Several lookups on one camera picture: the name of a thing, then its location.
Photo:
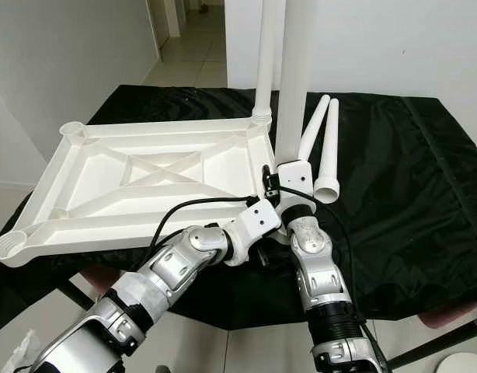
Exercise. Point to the white plastic table leg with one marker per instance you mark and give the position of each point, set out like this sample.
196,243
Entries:
263,62
293,78
330,155
315,128

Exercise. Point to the pink table corner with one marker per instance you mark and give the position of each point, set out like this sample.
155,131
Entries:
97,278
448,316

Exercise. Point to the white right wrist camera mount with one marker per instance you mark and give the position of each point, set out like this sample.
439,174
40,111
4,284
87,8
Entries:
297,180

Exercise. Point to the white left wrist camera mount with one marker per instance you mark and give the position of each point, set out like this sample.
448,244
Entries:
258,221

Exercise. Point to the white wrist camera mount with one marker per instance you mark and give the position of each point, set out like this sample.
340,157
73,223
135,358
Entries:
297,180
258,221

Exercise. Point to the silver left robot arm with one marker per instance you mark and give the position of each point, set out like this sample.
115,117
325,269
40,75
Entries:
153,287

